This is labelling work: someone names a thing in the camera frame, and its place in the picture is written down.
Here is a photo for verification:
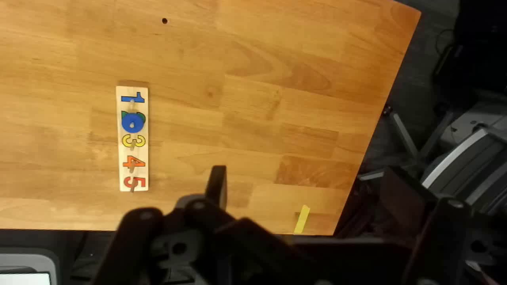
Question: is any red number five piece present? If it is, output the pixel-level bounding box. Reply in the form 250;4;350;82
122;174;146;191

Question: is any white grey device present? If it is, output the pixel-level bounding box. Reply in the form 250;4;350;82
0;251;59;285

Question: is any grey office chair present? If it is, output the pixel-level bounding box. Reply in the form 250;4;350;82
363;99;507;212

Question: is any orange number four piece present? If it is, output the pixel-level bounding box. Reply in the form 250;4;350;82
121;153;147;170

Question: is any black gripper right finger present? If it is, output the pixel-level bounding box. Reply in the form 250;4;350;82
380;166;477;285

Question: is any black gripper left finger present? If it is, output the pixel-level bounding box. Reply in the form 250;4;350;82
90;164;298;285

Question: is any blue number one piece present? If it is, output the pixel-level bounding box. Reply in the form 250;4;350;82
121;90;146;104

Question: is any yellow tape strip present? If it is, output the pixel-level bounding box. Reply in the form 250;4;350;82
292;204;312;235

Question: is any blue ring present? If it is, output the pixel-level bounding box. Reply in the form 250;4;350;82
121;110;147;134

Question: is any wooden number puzzle board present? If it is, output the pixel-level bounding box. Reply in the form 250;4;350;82
114;83;151;193

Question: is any yellow number three piece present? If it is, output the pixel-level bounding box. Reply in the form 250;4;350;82
121;132;147;148

